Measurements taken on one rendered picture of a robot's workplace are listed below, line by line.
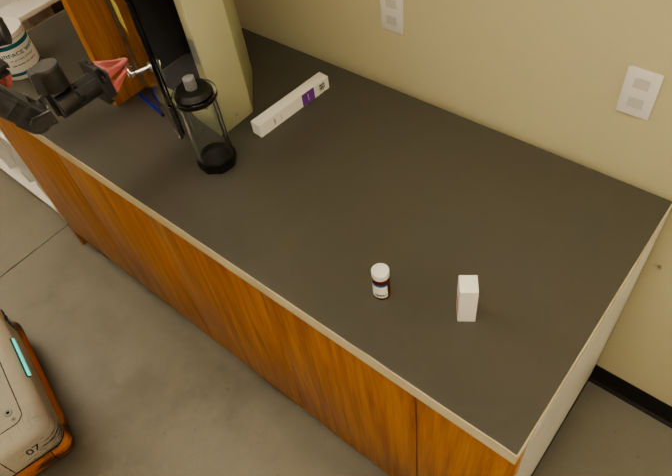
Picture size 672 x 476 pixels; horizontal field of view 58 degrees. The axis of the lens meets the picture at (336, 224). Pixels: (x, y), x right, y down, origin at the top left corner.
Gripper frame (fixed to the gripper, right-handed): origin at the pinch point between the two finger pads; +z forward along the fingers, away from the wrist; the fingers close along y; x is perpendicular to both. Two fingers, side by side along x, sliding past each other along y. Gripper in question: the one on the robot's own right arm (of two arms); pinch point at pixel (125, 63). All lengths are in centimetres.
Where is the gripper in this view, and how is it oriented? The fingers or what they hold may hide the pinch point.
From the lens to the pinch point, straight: 159.1
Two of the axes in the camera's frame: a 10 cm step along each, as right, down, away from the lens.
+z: 6.3, -6.3, 4.5
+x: -7.7, -4.3, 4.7
